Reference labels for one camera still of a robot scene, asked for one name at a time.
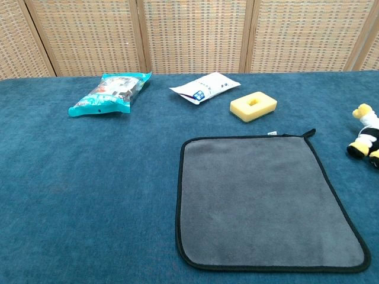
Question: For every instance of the teal snack bag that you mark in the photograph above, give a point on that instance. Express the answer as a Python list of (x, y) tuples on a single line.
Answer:
[(103, 94)]

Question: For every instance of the grey green microfibre cloth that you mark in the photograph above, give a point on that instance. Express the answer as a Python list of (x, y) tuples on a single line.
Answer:
[(260, 192)]

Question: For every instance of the white plastic pouch packet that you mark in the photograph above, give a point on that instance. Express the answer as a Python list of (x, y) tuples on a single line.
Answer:
[(207, 85)]

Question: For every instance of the blue carpet table cover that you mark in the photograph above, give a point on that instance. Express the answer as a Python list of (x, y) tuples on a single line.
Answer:
[(89, 192)]

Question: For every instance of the woven wooden folding screen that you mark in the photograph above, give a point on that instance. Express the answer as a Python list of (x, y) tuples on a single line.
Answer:
[(192, 35)]

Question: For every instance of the black white yellow plush toy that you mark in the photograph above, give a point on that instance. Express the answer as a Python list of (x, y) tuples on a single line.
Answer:
[(365, 134)]

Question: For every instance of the yellow sponge with square hole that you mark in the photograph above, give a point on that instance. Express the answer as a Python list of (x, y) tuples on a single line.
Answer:
[(242, 108)]

